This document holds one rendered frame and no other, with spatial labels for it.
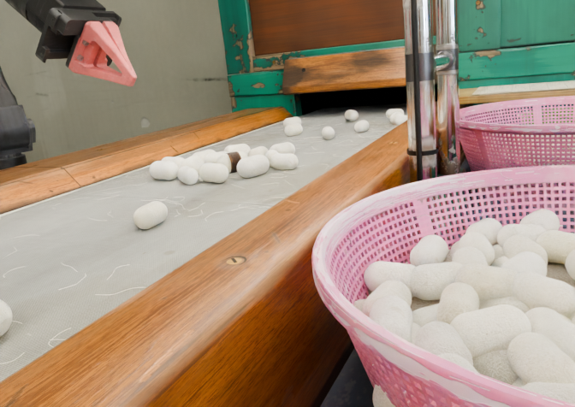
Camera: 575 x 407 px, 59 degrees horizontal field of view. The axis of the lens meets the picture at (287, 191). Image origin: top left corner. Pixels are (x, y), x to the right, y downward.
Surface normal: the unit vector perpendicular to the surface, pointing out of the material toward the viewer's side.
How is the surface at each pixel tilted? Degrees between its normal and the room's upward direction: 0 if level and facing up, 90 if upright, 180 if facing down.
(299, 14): 90
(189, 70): 90
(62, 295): 0
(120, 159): 45
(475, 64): 90
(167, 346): 0
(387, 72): 66
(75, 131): 90
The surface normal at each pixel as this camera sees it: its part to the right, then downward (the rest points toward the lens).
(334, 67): -0.44, -0.13
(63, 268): -0.10, -0.96
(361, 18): -0.43, 0.26
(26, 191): 0.57, -0.67
